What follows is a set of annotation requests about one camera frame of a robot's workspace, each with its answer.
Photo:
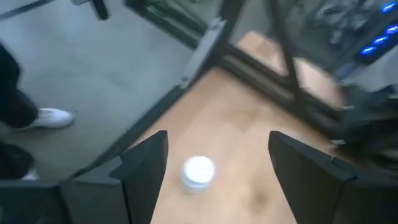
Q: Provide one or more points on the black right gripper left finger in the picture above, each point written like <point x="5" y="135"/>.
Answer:
<point x="144" y="174"/>

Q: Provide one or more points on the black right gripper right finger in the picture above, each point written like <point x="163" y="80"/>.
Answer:
<point x="304" y="180"/>

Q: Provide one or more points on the white pill bottle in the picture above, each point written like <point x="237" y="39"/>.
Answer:
<point x="198" y="172"/>

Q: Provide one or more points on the person's white shoe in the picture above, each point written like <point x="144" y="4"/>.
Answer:
<point x="30" y="175"/>
<point x="51" y="118"/>

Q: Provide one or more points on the computer with blue lights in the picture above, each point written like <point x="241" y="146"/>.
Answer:
<point x="342" y="18"/>

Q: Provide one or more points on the black furniture leg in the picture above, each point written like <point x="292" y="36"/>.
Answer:
<point x="99" y="9"/>

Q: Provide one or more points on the black aluminium table frame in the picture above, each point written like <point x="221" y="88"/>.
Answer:
<point x="261" y="82"/>

